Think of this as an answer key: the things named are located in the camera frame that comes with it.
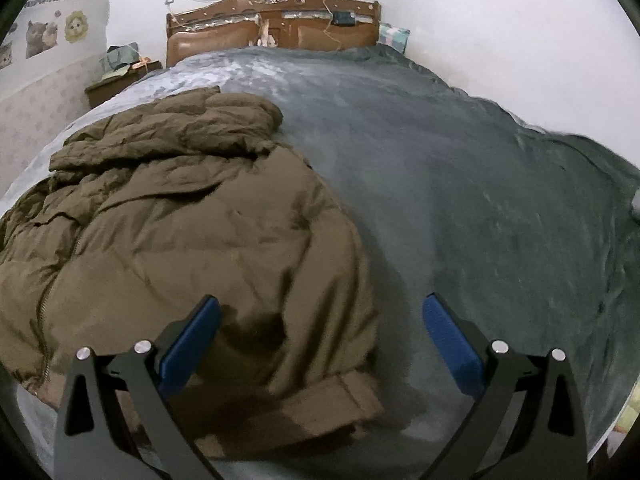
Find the green bag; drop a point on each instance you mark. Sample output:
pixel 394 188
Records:
pixel 117 60

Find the bed with grey blanket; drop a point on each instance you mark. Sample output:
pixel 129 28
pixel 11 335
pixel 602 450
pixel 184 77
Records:
pixel 475 210

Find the black device on headboard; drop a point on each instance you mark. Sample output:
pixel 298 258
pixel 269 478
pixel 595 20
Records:
pixel 344 18

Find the tabby kitten wall sticker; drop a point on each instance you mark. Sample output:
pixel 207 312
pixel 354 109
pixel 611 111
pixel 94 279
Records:
pixel 6 55

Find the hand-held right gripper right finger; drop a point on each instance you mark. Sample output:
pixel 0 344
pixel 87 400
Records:
pixel 452 345

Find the wooden bed headboard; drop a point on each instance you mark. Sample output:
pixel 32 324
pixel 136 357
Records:
pixel 215 40

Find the lettering wall sticker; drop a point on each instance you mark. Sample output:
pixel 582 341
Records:
pixel 50 1

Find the brown puffer jacket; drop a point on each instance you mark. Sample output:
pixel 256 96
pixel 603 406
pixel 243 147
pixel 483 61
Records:
pixel 200 240

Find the plaid pillow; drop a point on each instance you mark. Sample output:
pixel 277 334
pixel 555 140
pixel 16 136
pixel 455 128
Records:
pixel 394 37

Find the two grey cats sticker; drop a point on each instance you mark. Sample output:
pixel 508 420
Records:
pixel 42 37

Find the sunflower cat wall sticker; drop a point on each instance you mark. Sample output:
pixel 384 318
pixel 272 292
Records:
pixel 76 26

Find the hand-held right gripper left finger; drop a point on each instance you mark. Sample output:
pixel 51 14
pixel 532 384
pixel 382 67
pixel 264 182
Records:
pixel 190 345

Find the small orange object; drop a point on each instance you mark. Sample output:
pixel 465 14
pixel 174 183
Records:
pixel 142 64

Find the wooden nightstand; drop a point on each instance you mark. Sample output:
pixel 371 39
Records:
pixel 107 92

